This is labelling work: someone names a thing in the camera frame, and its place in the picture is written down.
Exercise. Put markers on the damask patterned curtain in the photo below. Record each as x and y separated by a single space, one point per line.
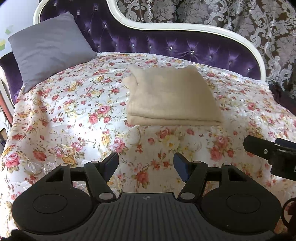
268 25

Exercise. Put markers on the cream beige knit garment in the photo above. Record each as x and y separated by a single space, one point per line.
170 97

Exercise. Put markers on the floral bedspread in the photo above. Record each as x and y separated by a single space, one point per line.
79 115

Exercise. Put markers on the purple tufted velvet headboard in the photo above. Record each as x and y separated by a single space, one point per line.
106 29

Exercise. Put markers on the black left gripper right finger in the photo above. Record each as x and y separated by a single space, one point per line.
193 174

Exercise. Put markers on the grey pillow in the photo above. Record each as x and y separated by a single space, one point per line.
49 47

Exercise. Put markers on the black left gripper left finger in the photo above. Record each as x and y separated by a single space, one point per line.
98 174

